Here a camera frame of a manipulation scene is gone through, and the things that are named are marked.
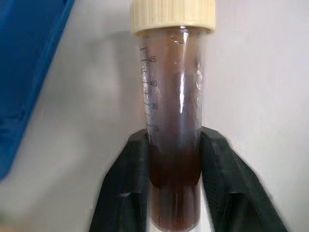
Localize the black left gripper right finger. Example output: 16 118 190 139
197 125 290 232

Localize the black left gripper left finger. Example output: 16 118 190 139
89 129 155 232

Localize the brown liquid tube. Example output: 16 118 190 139
130 0 217 232

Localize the blue test tube rack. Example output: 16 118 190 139
0 0 76 182

